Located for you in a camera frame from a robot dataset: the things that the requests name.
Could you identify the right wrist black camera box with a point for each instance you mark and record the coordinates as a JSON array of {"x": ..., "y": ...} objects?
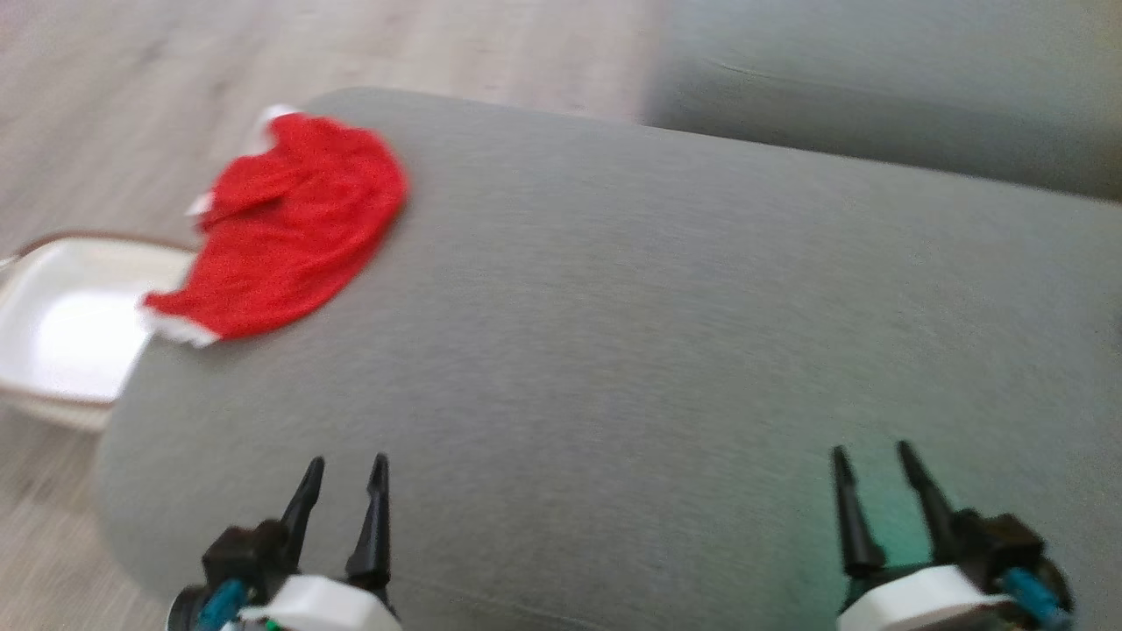
[{"x": 999, "y": 539}]

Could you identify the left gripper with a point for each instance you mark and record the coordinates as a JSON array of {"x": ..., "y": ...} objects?
[{"x": 324, "y": 609}]

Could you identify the white laundry basket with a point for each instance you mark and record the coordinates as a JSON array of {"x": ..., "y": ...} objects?
[{"x": 70, "y": 324}]

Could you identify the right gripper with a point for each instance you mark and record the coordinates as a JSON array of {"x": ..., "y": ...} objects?
[{"x": 929, "y": 605}]

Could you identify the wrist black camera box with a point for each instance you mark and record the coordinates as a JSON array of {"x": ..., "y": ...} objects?
[
  {"x": 999, "y": 539},
  {"x": 241, "y": 552}
]

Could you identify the left wrist teal connector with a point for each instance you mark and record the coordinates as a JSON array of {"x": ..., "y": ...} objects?
[{"x": 221, "y": 605}]

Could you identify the red garment with white band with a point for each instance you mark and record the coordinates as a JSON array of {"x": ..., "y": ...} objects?
[{"x": 298, "y": 228}]

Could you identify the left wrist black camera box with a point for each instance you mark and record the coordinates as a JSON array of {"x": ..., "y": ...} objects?
[{"x": 241, "y": 552}]

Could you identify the right wrist teal connector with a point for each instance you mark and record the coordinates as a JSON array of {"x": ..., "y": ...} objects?
[{"x": 1034, "y": 600}]

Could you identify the wrist teal connector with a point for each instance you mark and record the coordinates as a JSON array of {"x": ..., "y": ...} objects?
[
  {"x": 221, "y": 605},
  {"x": 1034, "y": 600}
]

